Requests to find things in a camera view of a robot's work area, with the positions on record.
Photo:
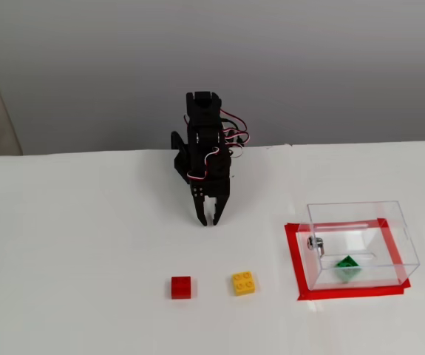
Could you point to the transparent plastic box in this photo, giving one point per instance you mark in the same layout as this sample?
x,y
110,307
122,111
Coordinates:
x,y
360,236

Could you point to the red lego brick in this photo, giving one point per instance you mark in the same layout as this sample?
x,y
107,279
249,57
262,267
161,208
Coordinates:
x,y
181,287

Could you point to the green lego brick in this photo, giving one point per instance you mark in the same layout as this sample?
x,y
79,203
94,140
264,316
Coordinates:
x,y
347,269

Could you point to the red tape rectangle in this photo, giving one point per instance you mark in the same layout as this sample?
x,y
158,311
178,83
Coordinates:
x,y
297,266

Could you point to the silver box lock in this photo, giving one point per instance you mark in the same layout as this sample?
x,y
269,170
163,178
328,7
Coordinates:
x,y
316,245

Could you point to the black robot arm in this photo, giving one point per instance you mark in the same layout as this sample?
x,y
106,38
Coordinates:
x,y
201,111

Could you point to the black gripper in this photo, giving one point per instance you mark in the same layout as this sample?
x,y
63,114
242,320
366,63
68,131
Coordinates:
x,y
209,194

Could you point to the yellow lego brick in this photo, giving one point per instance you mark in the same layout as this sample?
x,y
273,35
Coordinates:
x,y
243,284

